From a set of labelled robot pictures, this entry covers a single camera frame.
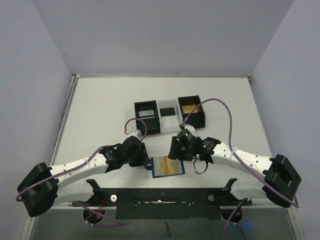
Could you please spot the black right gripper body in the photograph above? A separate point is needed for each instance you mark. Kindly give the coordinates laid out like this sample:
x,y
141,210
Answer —
x,y
173,149

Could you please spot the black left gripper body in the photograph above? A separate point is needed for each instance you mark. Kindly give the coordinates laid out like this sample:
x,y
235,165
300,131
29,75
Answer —
x,y
144,155

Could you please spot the patterned gold card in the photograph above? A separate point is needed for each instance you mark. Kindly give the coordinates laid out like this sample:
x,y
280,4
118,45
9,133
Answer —
x,y
161,166
174,166

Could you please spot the blue leather card holder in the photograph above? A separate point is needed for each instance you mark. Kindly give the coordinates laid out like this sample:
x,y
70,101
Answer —
x,y
151,167

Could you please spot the gold striped card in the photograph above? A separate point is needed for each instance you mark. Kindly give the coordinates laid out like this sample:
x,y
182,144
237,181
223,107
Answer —
x,y
186,109

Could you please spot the black card from holder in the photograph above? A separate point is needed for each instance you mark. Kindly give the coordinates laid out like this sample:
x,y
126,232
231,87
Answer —
x,y
169,111

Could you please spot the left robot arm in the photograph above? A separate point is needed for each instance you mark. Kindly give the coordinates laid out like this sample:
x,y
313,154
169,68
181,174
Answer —
x,y
48,185

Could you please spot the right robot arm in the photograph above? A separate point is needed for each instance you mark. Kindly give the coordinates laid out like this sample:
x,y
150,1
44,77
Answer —
x,y
276,178

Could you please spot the silver credit card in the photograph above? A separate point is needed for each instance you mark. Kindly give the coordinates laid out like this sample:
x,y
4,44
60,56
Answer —
x,y
146,114

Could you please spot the black bin with gold card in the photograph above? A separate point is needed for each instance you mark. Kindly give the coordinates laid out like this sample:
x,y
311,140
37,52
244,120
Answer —
x,y
197,120

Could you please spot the black bin with silver card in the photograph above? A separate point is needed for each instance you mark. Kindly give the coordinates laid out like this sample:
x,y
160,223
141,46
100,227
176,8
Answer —
x,y
153,123

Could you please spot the white middle bin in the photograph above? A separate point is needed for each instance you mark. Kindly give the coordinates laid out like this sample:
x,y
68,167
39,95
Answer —
x,y
169,124

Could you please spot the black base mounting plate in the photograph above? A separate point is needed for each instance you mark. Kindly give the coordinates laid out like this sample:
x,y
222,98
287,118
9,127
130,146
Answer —
x,y
164,203

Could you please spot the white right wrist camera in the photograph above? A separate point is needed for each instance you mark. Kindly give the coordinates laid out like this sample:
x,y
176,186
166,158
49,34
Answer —
x,y
190,128

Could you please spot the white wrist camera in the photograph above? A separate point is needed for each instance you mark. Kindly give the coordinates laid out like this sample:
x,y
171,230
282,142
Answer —
x,y
135,133
190,128

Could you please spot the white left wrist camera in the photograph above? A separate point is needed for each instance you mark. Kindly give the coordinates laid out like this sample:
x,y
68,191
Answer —
x,y
135,133

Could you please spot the aluminium front rail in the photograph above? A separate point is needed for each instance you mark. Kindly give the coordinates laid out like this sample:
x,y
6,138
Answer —
x,y
38,201

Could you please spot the aluminium rail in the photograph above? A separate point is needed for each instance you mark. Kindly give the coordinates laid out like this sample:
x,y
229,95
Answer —
x,y
64,118
38,201

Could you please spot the aluminium left side rail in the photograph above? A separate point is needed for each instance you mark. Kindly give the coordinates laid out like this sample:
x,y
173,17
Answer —
x,y
64,118

